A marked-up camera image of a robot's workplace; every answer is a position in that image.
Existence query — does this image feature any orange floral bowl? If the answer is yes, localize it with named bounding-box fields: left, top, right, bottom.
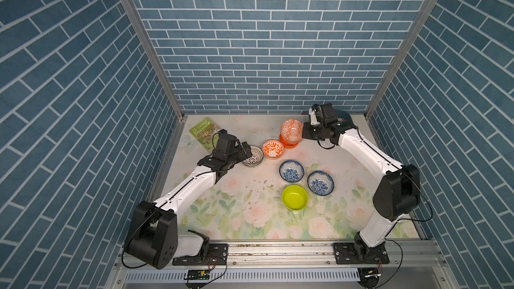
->
left=262, top=140, right=285, bottom=160

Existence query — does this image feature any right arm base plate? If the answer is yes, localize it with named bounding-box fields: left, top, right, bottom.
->
left=333, top=242, right=390, bottom=265

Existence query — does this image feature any red geometric pattern bowl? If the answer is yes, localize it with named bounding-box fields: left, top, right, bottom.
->
left=281, top=119, right=303, bottom=143

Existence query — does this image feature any right circuit board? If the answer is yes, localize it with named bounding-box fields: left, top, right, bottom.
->
left=357, top=268, right=381, bottom=289

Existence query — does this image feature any blue floral bowl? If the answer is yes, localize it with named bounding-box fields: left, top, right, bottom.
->
left=307, top=171, right=335, bottom=196
left=279, top=160, right=305, bottom=183

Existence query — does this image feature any dark red lattice bowl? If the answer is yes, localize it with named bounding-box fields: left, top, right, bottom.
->
left=242, top=145, right=264, bottom=167

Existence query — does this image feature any left circuit board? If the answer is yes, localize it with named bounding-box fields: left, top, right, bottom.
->
left=185, top=270, right=210, bottom=282

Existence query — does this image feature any teal plastic bin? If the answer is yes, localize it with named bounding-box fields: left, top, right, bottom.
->
left=335, top=110, right=355, bottom=130

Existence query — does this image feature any circuit board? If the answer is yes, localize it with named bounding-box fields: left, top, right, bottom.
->
left=185, top=270, right=210, bottom=282
left=357, top=268, right=381, bottom=289

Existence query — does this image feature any lime green bowl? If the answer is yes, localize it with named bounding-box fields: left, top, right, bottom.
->
left=281, top=185, right=309, bottom=211

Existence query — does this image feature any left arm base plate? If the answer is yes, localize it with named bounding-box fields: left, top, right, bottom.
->
left=172, top=243, right=229, bottom=266

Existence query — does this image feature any plain orange bowl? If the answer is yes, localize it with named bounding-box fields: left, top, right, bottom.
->
left=279, top=134, right=299, bottom=149

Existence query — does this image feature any blue floral bowl right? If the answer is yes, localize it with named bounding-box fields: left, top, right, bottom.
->
left=307, top=171, right=335, bottom=196

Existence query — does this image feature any blue floral bowl left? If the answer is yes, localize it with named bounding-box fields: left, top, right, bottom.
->
left=279, top=160, right=305, bottom=183

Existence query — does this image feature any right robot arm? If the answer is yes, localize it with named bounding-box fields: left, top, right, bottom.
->
left=302, top=103, right=421, bottom=254

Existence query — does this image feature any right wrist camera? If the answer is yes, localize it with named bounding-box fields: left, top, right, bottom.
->
left=309, top=104, right=321, bottom=127

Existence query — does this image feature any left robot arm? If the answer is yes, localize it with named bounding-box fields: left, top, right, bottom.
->
left=123, top=130, right=252, bottom=270

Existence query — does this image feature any aluminium rail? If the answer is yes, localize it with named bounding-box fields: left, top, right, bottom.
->
left=114, top=239, right=447, bottom=270

